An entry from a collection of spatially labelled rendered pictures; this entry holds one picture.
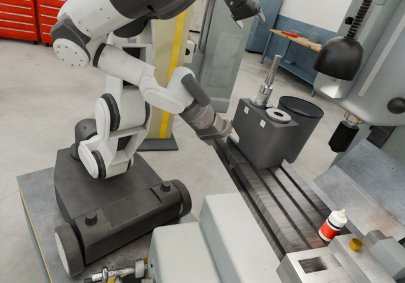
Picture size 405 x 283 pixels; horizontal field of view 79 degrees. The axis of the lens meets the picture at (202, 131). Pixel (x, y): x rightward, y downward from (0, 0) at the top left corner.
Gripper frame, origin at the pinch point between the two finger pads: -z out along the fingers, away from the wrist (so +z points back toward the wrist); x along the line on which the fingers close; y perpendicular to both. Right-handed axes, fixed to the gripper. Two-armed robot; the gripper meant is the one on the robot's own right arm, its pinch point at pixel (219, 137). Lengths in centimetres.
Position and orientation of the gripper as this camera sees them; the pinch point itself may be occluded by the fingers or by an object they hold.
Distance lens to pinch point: 81.5
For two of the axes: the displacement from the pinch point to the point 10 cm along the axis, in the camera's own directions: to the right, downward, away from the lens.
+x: 8.1, -1.3, -5.7
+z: -5.3, -5.6, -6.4
